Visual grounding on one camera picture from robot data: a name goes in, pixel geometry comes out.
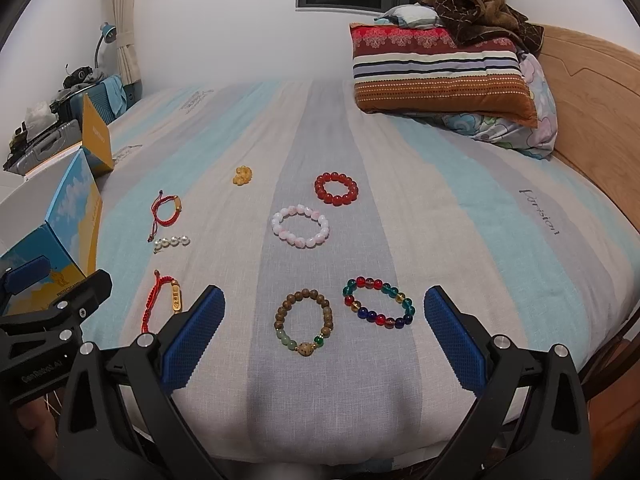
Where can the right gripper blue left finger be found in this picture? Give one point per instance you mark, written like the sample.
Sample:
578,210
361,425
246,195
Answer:
185,337

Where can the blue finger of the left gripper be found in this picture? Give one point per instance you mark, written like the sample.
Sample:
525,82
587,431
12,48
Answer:
21,278

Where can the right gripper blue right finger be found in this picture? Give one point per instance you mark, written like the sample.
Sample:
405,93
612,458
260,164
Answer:
456,339

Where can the red cord bracelet gold charm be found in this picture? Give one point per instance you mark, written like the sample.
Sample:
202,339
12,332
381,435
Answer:
165,211

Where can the person left hand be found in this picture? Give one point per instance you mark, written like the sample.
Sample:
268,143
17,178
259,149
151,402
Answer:
39,422

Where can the open blue yellow cardboard box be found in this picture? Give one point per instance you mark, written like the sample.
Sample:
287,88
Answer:
56,213

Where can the grey suitcase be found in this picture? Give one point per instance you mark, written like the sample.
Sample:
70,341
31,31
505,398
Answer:
27,155

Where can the white crumpled bag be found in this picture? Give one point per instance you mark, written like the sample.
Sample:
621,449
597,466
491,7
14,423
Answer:
40,117

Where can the teal suitcase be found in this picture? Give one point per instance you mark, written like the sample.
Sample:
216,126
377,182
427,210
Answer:
108,97

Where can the dark clutter on suitcase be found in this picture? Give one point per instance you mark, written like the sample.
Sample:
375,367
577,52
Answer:
83,75

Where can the blue desk lamp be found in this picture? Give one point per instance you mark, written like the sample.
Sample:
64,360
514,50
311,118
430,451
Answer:
108,34

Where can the striped red brown pillow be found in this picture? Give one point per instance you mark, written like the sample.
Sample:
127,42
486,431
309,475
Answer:
405,70

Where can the wooden headboard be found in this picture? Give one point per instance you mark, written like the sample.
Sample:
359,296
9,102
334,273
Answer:
595,84

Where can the beige curtain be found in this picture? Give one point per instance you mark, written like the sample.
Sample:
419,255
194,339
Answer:
121,14

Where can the small light blue pillow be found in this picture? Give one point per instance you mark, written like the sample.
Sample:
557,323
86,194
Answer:
411,16

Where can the brown blanket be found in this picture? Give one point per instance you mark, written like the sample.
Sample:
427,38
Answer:
473,21

